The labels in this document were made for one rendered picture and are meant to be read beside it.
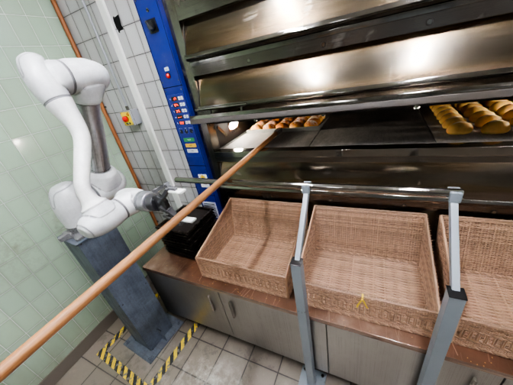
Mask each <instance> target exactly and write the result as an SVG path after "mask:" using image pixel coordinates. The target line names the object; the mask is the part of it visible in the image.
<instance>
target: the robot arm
mask: <svg viewBox="0 0 513 385"><path fill-rule="evenodd" d="M16 63H17V64H16V66H17V68H18V72H19V73H20V76H21V78H22V79H23V81H24V83H25V85H26V86H27V87H28V88H29V90H30V91H31V92H32V94H33V95H34V96H35V98H36V99H37V100H38V101H39V102H40V103H41V104H42V105H43V106H44V107H45V108H46V109H47V110H48V111H49V112H51V113H52V114H53V115H54V116H55V117H56V118H57V119H58V120H59V121H61V122H62V123H63V124H64V125H65V126H66V127H67V129H68V130H69V132H70V134H71V135H72V137H73V181H64V182H61V183H58V184H56V185H55V186H53V187H52V188H50V191H49V193H48V198H49V202H50V206H51V208H52V210H53V212H54V213H55V215H56V217H57V218H58V219H59V220H60V222H61V223H62V224H63V225H64V227H65V228H66V231H64V232H63V233H62V235H61V236H60V237H59V238H58V240H59V241H60V242H64V241H66V240H69V239H70V238H72V239H74V240H75V241H81V240H82V239H83V238H84V237H86V238H97V237H99V236H102V235H105V234H107V233H109V232H110V231H112V230H114V229H115V228H117V227H118V226H119V225H120V224H121V223H123V221H125V220H126V219H127V218H129V217H130V216H132V215H134V214H136V213H138V212H140V211H145V212H152V211H161V212H163V214H164V215H163V217H164V218H167V219H169V220H170V219H171V218H173V217H174V216H175V215H176V214H178V213H177V212H176V211H175V210H173V207H171V206H170V205H169V203H168V199H166V197H167V195H168V194H169V193H175V194H183V193H184V192H185V191H186V189H179V188H177V187H176V186H171V185H170V184H169V182H168V181H167V182H166V183H164V184H163V185H162V186H160V187H157V188H155V189H153V190H152V192H151V191H145V190H142V189H137V188H126V189H125V186H126V184H127V181H126V178H125V176H124V174H123V173H122V172H121V171H119V170H116V169H115V168H114V167H113V166H112V165H111V164H110V160H109V155H108V147H107V142H106V137H105V129H104V124H103V120H102V111H101V106H100V103H102V100H103V96H104V93H105V90H106V89H107V88H108V86H109V84H110V76H109V73H108V71H107V70H106V68H105V67H104V66H103V65H101V64H100V63H96V62H95V61H92V60H88V59H85V58H63V59H59V60H45V59H44V58H43V57H42V56H41V55H39V54H37V53H32V52H24V53H21V54H19V55H18V56H17V57H16ZM164 187H166V188H165V190H164V192H163V194H162V195H161V194H159V192H160V190H161V189H162V188H164ZM167 209H169V210H167Z"/></svg>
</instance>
